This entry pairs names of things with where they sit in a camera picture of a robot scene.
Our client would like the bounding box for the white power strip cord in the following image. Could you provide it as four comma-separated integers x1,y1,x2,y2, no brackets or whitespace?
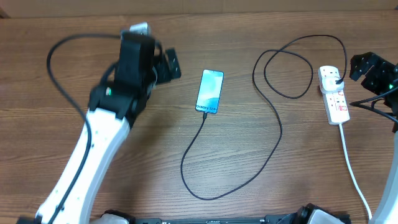
338,123,373,222

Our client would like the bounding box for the black charging cable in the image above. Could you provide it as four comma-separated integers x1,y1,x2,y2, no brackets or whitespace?
180,34,348,201

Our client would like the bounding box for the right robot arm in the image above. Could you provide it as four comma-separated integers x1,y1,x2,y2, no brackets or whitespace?
349,52,397,223

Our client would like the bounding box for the white power strip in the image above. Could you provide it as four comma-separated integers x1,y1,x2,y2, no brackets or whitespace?
318,65,350,125

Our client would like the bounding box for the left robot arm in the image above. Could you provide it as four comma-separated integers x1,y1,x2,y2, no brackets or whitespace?
17,23,181,223

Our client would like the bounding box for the blue Galaxy smartphone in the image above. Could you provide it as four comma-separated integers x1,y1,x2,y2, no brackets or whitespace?
195,69,224,114

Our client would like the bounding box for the white charger adapter plug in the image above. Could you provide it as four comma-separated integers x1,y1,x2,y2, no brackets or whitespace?
320,77,345,94

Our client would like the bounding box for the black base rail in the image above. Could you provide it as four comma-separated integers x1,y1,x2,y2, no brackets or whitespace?
99,214,352,224

